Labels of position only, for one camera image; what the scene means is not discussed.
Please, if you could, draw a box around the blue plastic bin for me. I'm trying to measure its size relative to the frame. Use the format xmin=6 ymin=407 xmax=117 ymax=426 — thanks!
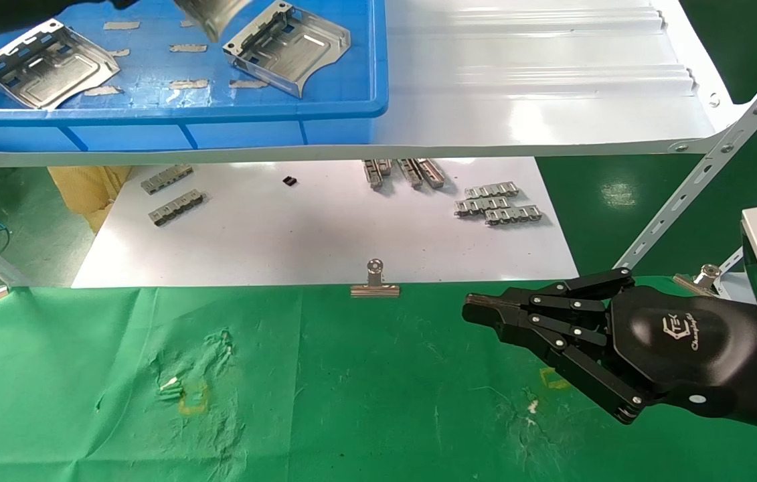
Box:
xmin=0 ymin=0 xmax=389 ymax=153

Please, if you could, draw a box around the stamped metal bracket plate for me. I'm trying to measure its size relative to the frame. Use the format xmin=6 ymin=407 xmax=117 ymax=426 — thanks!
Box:
xmin=223 ymin=0 xmax=352 ymax=99
xmin=174 ymin=0 xmax=253 ymax=43
xmin=0 ymin=18 xmax=121 ymax=110

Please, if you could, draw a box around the white metal shelf rack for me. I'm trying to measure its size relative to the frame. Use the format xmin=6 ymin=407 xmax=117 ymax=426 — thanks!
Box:
xmin=0 ymin=0 xmax=757 ymax=289

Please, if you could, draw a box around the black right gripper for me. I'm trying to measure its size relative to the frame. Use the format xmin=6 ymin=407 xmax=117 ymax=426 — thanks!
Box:
xmin=463 ymin=268 xmax=757 ymax=427

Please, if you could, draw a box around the toothed metal strip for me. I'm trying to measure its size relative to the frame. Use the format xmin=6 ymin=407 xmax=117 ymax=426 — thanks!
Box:
xmin=484 ymin=206 xmax=543 ymax=226
xmin=454 ymin=197 xmax=511 ymax=217
xmin=464 ymin=182 xmax=519 ymax=199
xmin=149 ymin=189 xmax=205 ymax=226
xmin=141 ymin=165 xmax=193 ymax=195

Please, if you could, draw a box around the yellow fabric bundle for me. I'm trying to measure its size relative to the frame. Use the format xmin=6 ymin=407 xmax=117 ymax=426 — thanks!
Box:
xmin=48 ymin=166 xmax=133 ymax=233

